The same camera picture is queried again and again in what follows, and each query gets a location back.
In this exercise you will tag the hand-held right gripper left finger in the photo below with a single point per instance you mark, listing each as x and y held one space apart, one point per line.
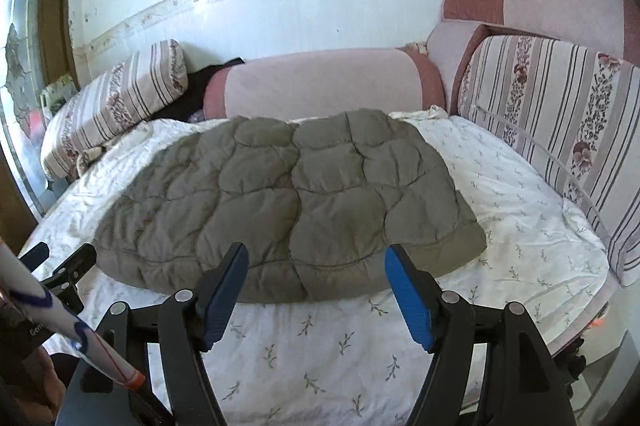
225 301

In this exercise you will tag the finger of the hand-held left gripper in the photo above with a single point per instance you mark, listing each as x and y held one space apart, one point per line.
35 258
72 271

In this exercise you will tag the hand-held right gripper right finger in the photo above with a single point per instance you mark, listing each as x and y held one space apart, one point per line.
407 301

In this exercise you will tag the olive quilted blanket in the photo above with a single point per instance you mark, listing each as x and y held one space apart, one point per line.
300 186

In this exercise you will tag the white leaf-print bed sheet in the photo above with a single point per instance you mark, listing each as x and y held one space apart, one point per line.
350 346

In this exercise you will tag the cream crumpled cloth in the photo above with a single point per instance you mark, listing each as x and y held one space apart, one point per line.
90 158

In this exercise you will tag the striped floral pillow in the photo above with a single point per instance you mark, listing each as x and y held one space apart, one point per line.
115 105

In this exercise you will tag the patterned glass door panel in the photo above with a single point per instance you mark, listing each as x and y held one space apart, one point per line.
25 80

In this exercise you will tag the black cloth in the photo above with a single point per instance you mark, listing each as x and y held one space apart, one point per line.
200 95

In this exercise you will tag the pink bolster with red ends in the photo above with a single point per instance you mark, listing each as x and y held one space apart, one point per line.
325 80

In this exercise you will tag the striped floral backrest cushion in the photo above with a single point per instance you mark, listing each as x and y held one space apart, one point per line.
560 115

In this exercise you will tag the pink cushion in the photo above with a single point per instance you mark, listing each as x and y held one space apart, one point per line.
450 55

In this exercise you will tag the wooden cabinet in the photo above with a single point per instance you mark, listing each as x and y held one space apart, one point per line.
57 5

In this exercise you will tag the large pink and red bolster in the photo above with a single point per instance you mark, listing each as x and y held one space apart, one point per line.
550 5

